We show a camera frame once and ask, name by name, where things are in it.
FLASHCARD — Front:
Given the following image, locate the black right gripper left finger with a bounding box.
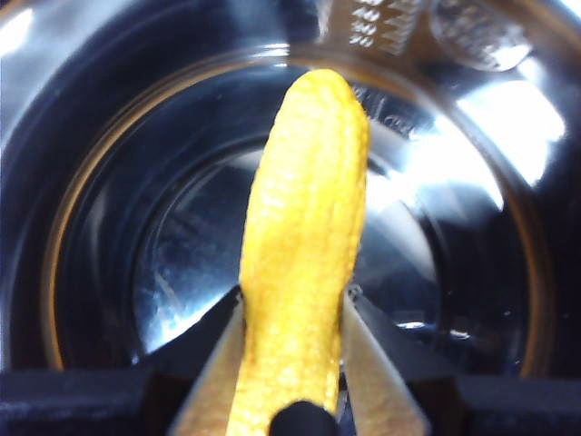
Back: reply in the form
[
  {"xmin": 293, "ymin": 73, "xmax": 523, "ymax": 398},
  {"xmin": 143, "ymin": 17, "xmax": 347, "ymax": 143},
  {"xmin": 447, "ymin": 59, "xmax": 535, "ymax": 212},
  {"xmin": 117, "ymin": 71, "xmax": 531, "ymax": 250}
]
[{"xmin": 0, "ymin": 285, "xmax": 247, "ymax": 436}]

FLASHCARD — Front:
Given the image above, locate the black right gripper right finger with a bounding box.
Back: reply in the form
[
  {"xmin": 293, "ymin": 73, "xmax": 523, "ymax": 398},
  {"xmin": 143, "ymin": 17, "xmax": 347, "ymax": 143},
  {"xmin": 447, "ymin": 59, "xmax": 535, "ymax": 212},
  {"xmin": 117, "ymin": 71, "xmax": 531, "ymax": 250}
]
[{"xmin": 336, "ymin": 284, "xmax": 581, "ymax": 436}]

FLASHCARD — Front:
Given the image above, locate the yellow corn cob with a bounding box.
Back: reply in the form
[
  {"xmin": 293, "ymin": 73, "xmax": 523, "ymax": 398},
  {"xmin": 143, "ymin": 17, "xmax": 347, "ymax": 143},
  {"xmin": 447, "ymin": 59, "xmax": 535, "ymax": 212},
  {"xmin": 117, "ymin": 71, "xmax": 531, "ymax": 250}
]
[{"xmin": 224, "ymin": 67, "xmax": 371, "ymax": 436}]

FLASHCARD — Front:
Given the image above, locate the sage green electric cooking pot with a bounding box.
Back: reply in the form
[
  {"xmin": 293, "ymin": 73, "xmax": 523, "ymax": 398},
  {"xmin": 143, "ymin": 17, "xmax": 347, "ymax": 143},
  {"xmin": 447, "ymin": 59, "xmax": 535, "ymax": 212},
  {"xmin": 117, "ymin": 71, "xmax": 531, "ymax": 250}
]
[{"xmin": 0, "ymin": 0, "xmax": 581, "ymax": 436}]

